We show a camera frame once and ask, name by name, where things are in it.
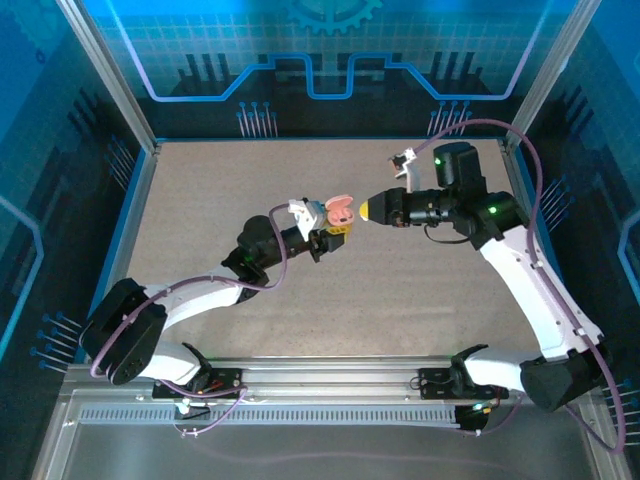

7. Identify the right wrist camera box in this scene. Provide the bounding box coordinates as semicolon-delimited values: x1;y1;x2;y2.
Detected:
388;147;420;194

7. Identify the grey metal floor plate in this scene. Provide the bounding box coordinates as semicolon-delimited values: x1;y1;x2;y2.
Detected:
29;389;634;480

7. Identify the aluminium frame post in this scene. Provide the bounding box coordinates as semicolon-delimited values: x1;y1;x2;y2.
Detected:
55;0;162;154
503;0;604;151

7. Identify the slotted grey cable duct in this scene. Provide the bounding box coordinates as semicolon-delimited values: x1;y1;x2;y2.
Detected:
79;407;464;427

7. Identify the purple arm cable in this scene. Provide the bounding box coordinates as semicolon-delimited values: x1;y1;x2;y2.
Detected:
417;118;629;454
89;203;301;437

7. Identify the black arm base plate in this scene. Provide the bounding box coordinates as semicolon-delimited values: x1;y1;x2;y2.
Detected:
418;367;510;401
152;367;247;401

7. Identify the pink earbud charging case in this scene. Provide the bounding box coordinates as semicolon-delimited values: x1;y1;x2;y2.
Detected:
324;194;357;229

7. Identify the aluminium arm base rail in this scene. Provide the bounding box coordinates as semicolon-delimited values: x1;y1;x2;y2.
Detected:
134;355;599;407

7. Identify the aluminium table side rail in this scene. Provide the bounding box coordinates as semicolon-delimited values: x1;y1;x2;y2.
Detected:
499;138;577;362
82;141;162;351

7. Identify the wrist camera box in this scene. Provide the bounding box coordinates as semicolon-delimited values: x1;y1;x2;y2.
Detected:
388;147;420;194
288;197;326;235

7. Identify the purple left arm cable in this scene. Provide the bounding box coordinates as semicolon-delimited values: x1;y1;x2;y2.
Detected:
89;203;301;437

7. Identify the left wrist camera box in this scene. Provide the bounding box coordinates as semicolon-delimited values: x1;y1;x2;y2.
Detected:
288;197;326;235

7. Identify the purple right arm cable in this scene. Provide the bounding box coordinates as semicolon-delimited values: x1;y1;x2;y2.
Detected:
417;118;629;454

